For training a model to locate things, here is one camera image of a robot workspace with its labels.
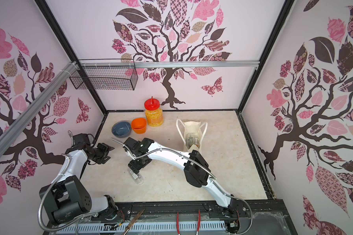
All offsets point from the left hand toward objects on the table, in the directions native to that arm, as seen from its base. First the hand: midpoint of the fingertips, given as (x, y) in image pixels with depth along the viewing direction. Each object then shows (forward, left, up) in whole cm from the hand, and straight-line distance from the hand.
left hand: (113, 153), depth 85 cm
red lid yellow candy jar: (+31, -21, +3) cm, 37 cm away
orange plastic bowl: (+27, -9, -6) cm, 29 cm away
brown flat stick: (-33, -16, -10) cm, 38 cm away
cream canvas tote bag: (+20, -49, -1) cm, 53 cm away
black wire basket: (+45, +9, +25) cm, 52 cm away
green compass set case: (+13, -48, -5) cm, 50 cm away
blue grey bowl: (+25, +4, -8) cm, 26 cm away
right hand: (-8, -15, -1) cm, 17 cm away
